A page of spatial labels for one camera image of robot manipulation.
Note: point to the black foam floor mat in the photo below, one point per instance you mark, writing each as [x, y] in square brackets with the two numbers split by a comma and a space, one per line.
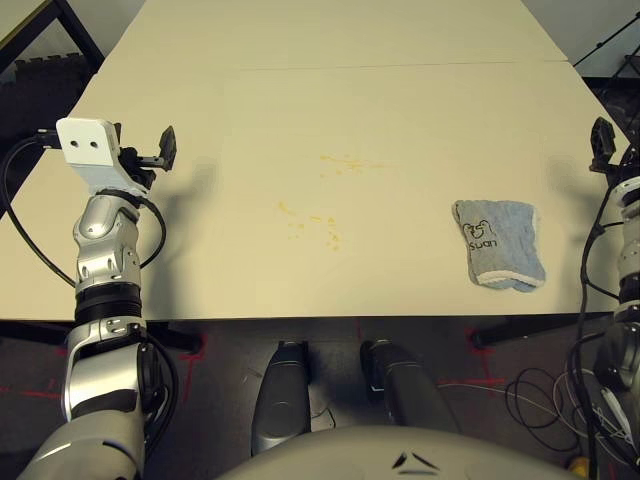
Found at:
[612, 95]
[45, 85]

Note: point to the black tripod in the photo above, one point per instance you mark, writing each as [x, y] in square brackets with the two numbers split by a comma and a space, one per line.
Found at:
[605, 50]

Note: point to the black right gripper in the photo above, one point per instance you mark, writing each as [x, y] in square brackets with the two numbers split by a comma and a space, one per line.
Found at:
[602, 166]

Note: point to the black metal frame table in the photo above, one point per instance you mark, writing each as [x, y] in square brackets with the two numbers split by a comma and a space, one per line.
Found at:
[75, 25]

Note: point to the blue terry rag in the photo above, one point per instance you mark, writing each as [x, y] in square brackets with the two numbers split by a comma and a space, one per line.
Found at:
[505, 240]

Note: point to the gray robot left leg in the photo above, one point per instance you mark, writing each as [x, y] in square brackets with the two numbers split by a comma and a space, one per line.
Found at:
[280, 395]

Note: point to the gray robot torso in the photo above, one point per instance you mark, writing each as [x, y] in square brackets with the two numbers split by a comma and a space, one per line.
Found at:
[350, 455]

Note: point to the gray robot right leg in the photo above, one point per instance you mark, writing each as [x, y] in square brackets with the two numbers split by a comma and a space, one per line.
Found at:
[405, 385]

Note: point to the yellow floor object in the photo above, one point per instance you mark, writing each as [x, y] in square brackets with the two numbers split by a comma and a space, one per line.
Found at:
[579, 468]

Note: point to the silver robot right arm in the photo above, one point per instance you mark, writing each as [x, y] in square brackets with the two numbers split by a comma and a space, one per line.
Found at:
[631, 260]

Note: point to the gray robot leg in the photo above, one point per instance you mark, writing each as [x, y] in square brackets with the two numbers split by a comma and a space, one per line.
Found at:
[405, 385]
[280, 395]

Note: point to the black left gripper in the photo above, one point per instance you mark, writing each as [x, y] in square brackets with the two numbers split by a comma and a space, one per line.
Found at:
[141, 172]

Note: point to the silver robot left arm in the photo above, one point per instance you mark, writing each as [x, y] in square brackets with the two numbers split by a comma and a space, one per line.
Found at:
[105, 250]

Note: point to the yellow liquid spill drops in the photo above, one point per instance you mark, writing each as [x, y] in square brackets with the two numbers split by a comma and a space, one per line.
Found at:
[284, 205]

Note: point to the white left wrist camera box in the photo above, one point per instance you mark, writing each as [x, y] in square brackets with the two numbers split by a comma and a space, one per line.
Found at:
[85, 145]

